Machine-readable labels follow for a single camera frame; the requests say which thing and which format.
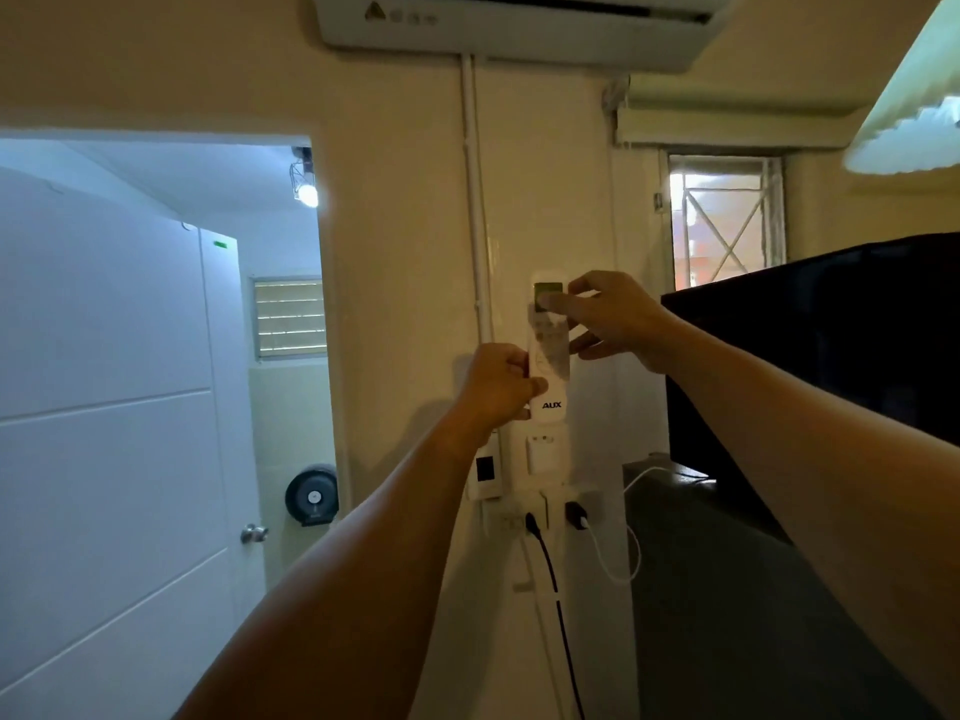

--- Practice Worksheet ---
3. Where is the black television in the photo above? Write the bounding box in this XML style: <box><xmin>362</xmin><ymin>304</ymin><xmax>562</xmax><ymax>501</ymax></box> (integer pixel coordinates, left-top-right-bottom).
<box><xmin>660</xmin><ymin>232</ymin><xmax>960</xmax><ymax>544</ymax></box>

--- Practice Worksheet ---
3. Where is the bright light bulb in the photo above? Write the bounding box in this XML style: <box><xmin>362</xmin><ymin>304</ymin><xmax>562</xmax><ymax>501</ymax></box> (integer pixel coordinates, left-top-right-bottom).
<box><xmin>289</xmin><ymin>146</ymin><xmax>321</xmax><ymax>210</ymax></box>

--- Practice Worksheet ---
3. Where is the white ceiling lamp shade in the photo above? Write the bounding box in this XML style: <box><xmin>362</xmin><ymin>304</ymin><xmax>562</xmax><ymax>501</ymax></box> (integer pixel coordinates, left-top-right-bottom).
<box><xmin>842</xmin><ymin>0</ymin><xmax>960</xmax><ymax>176</ymax></box>

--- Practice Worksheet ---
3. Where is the white air conditioner remote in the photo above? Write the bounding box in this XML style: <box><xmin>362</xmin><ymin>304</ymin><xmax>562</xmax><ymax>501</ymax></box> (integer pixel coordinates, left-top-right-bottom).
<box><xmin>526</xmin><ymin>271</ymin><xmax>572</xmax><ymax>424</ymax></box>

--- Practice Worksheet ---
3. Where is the dark cabinet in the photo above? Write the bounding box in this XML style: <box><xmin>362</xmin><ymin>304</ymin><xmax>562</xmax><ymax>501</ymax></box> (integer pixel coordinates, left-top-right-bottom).
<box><xmin>622</xmin><ymin>458</ymin><xmax>942</xmax><ymax>720</ymax></box>

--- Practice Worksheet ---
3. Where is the person's left forearm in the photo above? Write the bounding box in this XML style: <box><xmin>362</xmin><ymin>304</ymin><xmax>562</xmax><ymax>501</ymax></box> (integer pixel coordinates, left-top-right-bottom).
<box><xmin>174</xmin><ymin>412</ymin><xmax>496</xmax><ymax>720</ymax></box>

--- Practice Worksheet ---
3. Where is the black toilet paper dispenser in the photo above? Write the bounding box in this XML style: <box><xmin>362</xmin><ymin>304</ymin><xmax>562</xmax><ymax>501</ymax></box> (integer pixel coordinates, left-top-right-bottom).
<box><xmin>284</xmin><ymin>464</ymin><xmax>340</xmax><ymax>528</ymax></box>

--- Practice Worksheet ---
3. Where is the white door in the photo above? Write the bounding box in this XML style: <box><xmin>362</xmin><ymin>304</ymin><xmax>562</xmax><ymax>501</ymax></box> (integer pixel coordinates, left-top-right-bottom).
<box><xmin>0</xmin><ymin>166</ymin><xmax>269</xmax><ymax>720</ymax></box>

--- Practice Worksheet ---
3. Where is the person's left hand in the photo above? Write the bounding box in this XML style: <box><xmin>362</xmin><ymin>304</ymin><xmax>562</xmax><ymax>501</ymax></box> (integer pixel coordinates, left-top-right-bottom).
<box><xmin>452</xmin><ymin>342</ymin><xmax>549</xmax><ymax>436</ymax></box>

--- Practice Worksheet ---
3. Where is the rolled window blind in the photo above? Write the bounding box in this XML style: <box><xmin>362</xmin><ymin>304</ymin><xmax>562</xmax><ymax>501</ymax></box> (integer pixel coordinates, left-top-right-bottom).
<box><xmin>606</xmin><ymin>73</ymin><xmax>871</xmax><ymax>151</ymax></box>

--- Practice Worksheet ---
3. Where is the white wall outlet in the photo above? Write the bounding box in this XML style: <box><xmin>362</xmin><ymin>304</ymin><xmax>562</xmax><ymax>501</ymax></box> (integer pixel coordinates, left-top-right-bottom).
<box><xmin>483</xmin><ymin>483</ymin><xmax>601</xmax><ymax>537</ymax></box>

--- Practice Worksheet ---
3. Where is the white remote wall holder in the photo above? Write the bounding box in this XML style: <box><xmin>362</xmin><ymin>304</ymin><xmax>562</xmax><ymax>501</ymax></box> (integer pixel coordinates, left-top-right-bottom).
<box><xmin>525</xmin><ymin>433</ymin><xmax>560</xmax><ymax>477</ymax></box>

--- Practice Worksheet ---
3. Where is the window with white grille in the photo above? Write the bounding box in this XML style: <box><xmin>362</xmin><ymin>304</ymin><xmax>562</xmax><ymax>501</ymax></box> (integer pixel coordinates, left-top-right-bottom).
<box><xmin>667</xmin><ymin>153</ymin><xmax>787</xmax><ymax>292</ymax></box>

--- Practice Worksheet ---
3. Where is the louvered bathroom window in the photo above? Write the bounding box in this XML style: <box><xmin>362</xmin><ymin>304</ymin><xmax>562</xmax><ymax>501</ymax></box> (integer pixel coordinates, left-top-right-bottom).
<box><xmin>251</xmin><ymin>275</ymin><xmax>329</xmax><ymax>362</ymax></box>

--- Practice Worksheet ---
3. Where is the person's right forearm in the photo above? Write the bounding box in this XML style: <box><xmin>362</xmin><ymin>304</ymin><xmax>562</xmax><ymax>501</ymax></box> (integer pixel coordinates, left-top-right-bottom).
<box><xmin>654</xmin><ymin>318</ymin><xmax>960</xmax><ymax>720</ymax></box>

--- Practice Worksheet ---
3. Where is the white charging cable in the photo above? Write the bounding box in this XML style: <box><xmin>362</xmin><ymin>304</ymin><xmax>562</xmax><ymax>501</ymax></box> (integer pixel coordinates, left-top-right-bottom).
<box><xmin>577</xmin><ymin>464</ymin><xmax>717</xmax><ymax>586</ymax></box>

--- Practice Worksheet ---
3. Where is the white pipe conduit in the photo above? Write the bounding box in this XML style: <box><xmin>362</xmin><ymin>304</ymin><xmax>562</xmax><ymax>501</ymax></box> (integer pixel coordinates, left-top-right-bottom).
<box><xmin>459</xmin><ymin>53</ymin><xmax>495</xmax><ymax>344</ymax></box>

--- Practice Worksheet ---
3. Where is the black power cable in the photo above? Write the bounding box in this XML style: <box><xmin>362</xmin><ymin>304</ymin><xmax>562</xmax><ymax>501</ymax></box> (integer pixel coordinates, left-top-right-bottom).
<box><xmin>523</xmin><ymin>512</ymin><xmax>586</xmax><ymax>720</ymax></box>

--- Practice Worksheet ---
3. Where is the white wall switch box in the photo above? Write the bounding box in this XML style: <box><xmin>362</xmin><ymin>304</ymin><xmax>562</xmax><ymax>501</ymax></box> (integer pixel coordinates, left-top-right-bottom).
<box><xmin>466</xmin><ymin>430</ymin><xmax>504</xmax><ymax>503</ymax></box>

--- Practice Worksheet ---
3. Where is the white wall air conditioner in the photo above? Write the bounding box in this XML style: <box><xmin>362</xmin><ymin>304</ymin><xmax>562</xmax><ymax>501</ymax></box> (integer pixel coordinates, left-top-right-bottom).
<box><xmin>310</xmin><ymin>0</ymin><xmax>744</xmax><ymax>74</ymax></box>

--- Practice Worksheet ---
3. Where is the person's right hand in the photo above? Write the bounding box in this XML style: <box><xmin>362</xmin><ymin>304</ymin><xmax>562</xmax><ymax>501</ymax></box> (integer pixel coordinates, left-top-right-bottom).
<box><xmin>537</xmin><ymin>271</ymin><xmax>680</xmax><ymax>374</ymax></box>

